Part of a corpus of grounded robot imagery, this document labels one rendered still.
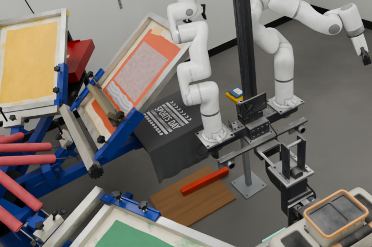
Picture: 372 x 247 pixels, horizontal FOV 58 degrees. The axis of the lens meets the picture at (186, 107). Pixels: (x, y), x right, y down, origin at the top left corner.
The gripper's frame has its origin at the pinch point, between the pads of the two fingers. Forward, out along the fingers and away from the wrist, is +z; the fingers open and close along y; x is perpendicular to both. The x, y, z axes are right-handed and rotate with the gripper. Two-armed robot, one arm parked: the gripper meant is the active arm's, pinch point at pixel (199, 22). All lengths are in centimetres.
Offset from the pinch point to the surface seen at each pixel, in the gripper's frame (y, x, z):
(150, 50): -33.6, 3.9, -3.5
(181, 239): -84, -84, 30
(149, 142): -69, -14, 35
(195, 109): -32, -6, 47
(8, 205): -146, -15, 4
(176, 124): -49, -11, 41
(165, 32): -20.3, 2.5, -7.0
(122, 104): -66, -9, 5
